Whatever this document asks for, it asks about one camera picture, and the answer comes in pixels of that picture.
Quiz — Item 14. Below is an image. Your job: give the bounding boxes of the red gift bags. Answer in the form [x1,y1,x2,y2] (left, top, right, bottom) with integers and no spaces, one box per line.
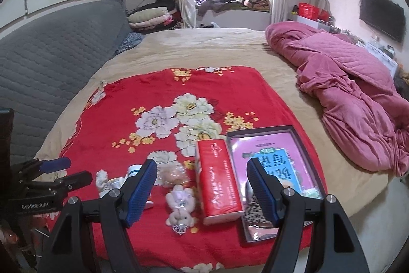
[298,0,333,24]

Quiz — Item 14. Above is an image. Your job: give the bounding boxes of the wall mounted television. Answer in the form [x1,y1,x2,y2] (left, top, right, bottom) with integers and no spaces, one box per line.
[359,0,405,43]

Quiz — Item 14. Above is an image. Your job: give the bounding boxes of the pink quilt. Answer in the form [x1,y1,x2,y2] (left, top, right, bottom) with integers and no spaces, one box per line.
[266,21,408,177]

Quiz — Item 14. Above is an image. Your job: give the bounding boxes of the grey quilted headboard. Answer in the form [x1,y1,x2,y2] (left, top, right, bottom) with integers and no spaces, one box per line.
[1,0,130,163]

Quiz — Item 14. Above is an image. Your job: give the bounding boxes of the white vitamin bottle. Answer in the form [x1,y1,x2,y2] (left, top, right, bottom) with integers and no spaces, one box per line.
[127,164,154,209]

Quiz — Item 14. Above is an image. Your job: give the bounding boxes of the red floral blanket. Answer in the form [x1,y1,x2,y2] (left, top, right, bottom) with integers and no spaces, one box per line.
[41,65,329,272]

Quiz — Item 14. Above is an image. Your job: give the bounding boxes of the red tissue box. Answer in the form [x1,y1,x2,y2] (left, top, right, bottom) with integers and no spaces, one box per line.
[196,139,244,225]

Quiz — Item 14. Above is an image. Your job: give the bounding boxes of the taped white snack packet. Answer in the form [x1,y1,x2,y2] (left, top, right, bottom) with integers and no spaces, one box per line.
[107,177,127,191]

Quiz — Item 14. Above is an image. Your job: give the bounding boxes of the clothes pile on windowsill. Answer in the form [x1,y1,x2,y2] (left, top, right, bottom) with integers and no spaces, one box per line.
[194,0,271,17]

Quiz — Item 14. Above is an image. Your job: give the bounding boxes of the leopard print scrunchie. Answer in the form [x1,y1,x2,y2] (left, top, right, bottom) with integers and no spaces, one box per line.
[244,195,272,228]

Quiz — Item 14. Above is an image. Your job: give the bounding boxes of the beige bed sheet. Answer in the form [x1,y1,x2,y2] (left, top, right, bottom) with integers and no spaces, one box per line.
[36,28,392,216]

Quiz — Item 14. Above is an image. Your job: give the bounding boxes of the cream plush bear with crown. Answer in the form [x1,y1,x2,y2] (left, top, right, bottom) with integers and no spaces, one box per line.
[166,184,196,235]

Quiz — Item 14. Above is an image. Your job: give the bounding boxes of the blue patterned pillow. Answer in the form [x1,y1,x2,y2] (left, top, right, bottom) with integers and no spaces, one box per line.
[115,32,144,55]

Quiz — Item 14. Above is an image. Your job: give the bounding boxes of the white floral scrunchie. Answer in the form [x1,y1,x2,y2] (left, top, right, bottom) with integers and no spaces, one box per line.
[95,169,111,198]

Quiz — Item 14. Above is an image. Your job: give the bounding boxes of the folded clothes stack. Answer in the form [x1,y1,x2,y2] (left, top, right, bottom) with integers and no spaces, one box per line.
[127,0,182,35]

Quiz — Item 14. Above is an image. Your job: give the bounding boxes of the bagged peach sponge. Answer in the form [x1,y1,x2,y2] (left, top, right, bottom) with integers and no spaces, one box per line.
[157,161,191,188]

